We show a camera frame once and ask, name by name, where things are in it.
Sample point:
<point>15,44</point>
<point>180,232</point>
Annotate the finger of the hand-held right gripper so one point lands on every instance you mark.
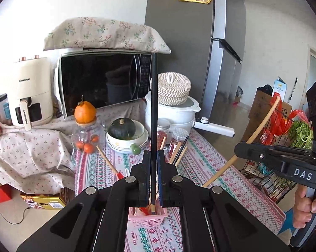
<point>286,152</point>
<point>276,165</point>

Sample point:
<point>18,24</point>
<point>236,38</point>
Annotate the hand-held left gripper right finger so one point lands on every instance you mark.
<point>160,173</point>

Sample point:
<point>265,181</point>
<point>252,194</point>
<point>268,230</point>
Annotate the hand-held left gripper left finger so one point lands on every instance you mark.
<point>147,168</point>

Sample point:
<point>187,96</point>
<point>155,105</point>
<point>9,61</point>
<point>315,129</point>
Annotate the bamboo chopsticks pair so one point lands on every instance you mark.
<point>175,152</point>

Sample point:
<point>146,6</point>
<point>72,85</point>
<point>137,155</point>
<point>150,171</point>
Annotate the pink plastic utensil basket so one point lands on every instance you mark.
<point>147,223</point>

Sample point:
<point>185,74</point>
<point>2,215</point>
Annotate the long curved wooden chopstick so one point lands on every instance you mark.
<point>221,172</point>

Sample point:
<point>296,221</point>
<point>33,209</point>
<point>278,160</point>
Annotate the person's right hand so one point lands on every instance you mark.
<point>301,199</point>

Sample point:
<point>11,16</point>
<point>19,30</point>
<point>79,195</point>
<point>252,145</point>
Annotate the green herb bunch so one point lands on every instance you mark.
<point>301,134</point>

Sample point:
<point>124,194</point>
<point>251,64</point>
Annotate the red plastic bag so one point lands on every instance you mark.
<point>296,116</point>
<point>272,126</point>

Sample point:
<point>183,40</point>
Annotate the thin metal rod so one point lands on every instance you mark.
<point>292,90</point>

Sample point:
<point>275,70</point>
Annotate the tall clear goji jar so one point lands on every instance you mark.
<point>163,136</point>

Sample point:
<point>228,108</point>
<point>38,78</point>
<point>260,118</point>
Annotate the short jar red label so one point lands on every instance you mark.
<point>177,139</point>

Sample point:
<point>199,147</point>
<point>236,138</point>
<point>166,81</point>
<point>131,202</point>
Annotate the patterned striped tablecloth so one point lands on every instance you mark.
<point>200,162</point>

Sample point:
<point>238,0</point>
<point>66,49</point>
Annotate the blue and white box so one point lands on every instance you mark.
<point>278,88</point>

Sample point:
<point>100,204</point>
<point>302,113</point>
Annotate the dark green pumpkin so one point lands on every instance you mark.
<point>121,130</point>

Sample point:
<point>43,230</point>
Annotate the black bag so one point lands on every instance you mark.
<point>264,89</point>

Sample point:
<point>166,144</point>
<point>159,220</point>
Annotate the white electric pot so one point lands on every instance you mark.
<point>173,115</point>

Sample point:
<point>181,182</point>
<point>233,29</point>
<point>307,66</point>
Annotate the blue plastic stool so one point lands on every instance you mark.
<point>288,223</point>

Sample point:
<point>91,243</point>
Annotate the small tangerine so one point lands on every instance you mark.
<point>89,148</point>
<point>79,145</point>
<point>95,139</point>

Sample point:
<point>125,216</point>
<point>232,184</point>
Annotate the glass jar wooden lid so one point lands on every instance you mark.
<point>81,134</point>

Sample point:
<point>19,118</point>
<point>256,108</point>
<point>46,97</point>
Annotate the large orange fruit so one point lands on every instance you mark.
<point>85,113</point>

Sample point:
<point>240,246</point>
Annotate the black door microwave oven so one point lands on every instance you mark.
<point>95,78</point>

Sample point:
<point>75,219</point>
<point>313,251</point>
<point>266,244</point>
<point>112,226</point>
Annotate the yellow cardboard box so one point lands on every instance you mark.
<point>42,202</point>

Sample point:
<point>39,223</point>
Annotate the red floral cloth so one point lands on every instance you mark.
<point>29,157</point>

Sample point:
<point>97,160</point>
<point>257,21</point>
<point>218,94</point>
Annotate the grey refrigerator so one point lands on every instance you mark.
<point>181,44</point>

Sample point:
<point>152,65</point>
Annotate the green floral cloth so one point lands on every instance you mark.
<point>105,34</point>

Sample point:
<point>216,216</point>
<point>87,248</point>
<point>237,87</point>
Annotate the cream air fryer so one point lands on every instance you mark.
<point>32,84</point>

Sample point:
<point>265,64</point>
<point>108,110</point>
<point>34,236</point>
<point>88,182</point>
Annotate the red cardboard box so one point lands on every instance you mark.
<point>1,195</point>

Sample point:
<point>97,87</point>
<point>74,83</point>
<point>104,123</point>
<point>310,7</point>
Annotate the clear jar black lid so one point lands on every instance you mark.
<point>4,107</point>

